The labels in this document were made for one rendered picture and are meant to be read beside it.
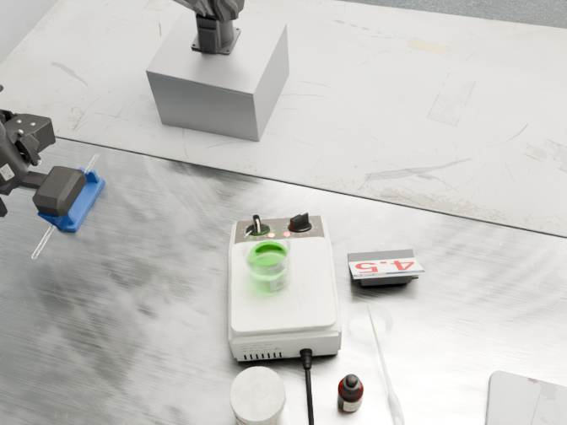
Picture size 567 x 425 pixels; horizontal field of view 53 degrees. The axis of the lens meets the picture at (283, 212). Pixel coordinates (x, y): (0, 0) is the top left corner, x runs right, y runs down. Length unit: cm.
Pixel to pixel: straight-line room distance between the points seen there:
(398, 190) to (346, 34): 39
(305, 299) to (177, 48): 48
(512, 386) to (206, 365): 36
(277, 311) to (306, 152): 34
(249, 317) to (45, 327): 29
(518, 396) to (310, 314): 26
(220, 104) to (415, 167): 32
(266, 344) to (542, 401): 32
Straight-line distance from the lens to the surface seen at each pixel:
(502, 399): 73
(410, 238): 82
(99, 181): 92
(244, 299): 66
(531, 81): 109
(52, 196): 71
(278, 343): 67
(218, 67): 91
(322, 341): 67
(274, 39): 95
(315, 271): 68
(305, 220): 76
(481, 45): 114
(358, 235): 81
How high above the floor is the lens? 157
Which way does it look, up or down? 53 degrees down
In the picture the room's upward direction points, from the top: 5 degrees counter-clockwise
